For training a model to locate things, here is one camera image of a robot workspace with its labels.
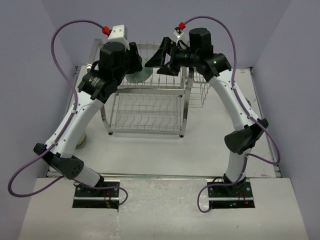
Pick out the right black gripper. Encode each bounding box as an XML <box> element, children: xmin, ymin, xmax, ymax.
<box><xmin>145</xmin><ymin>36</ymin><xmax>199</xmax><ymax>77</ymax></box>

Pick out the celadon green bowl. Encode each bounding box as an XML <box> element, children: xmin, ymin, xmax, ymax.
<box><xmin>125</xmin><ymin>58</ymin><xmax>153</xmax><ymax>84</ymax></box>

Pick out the light blue white bowl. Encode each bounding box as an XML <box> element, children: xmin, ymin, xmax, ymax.
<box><xmin>75</xmin><ymin>131</ymin><xmax>87</xmax><ymax>149</ymax></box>

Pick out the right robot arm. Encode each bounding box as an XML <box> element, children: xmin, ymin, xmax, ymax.
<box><xmin>145</xmin><ymin>27</ymin><xmax>269</xmax><ymax>197</ymax></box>

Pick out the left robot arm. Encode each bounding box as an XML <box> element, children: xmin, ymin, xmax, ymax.
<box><xmin>33</xmin><ymin>41</ymin><xmax>142</xmax><ymax>197</ymax></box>

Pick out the stainless steel dish rack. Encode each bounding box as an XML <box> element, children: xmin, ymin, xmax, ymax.
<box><xmin>86</xmin><ymin>37</ymin><xmax>196</xmax><ymax>138</ymax></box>

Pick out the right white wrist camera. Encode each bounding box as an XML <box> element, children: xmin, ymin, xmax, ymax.
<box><xmin>173</xmin><ymin>26</ymin><xmax>189</xmax><ymax>44</ymax></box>

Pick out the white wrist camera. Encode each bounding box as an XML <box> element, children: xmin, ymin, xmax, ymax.
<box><xmin>107</xmin><ymin>24</ymin><xmax>130</xmax><ymax>50</ymax></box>
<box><xmin>173</xmin><ymin>26</ymin><xmax>189</xmax><ymax>44</ymax></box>

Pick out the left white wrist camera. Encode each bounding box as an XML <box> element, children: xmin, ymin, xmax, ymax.
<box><xmin>107</xmin><ymin>24</ymin><xmax>130</xmax><ymax>50</ymax></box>

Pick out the wire utensil basket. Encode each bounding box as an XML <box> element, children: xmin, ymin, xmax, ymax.
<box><xmin>189</xmin><ymin>70</ymin><xmax>211</xmax><ymax>108</ymax></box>

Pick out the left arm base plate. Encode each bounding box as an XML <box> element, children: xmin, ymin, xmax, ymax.
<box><xmin>72</xmin><ymin>181</ymin><xmax>120</xmax><ymax>210</ymax></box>

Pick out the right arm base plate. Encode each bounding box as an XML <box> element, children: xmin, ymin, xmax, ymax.
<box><xmin>207</xmin><ymin>179</ymin><xmax>255</xmax><ymax>210</ymax></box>

